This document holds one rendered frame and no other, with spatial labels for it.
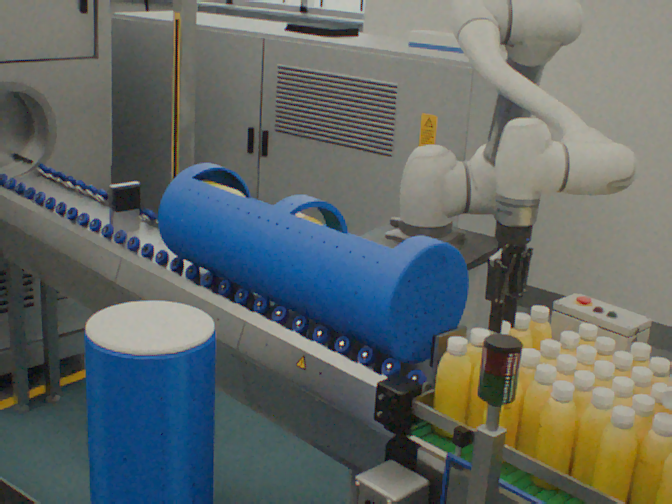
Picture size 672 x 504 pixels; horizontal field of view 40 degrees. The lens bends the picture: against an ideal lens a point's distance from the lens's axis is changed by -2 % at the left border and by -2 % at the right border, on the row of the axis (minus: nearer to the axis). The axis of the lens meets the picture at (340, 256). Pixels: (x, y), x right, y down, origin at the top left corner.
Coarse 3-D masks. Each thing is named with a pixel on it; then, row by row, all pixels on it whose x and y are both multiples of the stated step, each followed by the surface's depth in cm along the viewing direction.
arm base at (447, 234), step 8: (392, 224) 285; (400, 224) 277; (392, 232) 277; (400, 232) 276; (408, 232) 272; (416, 232) 271; (424, 232) 270; (432, 232) 270; (440, 232) 271; (448, 232) 273; (456, 232) 277; (464, 232) 278; (400, 240) 274; (440, 240) 271; (448, 240) 273; (456, 240) 276
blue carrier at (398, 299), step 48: (192, 192) 249; (192, 240) 246; (240, 240) 232; (288, 240) 221; (336, 240) 213; (432, 240) 206; (288, 288) 221; (336, 288) 209; (384, 288) 199; (432, 288) 207; (384, 336) 201; (432, 336) 212
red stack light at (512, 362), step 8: (488, 352) 148; (496, 352) 147; (520, 352) 148; (488, 360) 148; (496, 360) 147; (504, 360) 147; (512, 360) 147; (520, 360) 148; (488, 368) 148; (496, 368) 147; (504, 368) 147; (512, 368) 147; (504, 376) 147
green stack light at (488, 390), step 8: (480, 368) 151; (480, 376) 150; (488, 376) 148; (496, 376) 148; (512, 376) 148; (480, 384) 150; (488, 384) 149; (496, 384) 148; (504, 384) 148; (512, 384) 149; (480, 392) 150; (488, 392) 149; (496, 392) 148; (504, 392) 148; (512, 392) 149; (488, 400) 149; (496, 400) 149; (504, 400) 149; (512, 400) 150
